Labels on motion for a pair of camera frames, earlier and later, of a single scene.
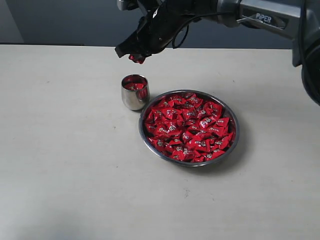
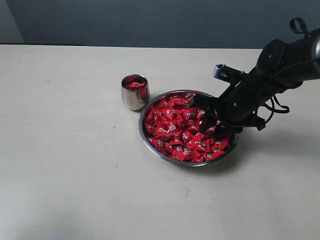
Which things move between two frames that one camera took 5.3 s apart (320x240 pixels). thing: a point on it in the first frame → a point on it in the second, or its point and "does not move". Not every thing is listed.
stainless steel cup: [135, 91] does not move
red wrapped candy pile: [188, 128] does not move
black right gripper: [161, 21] → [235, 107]
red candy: [134, 82] does not move
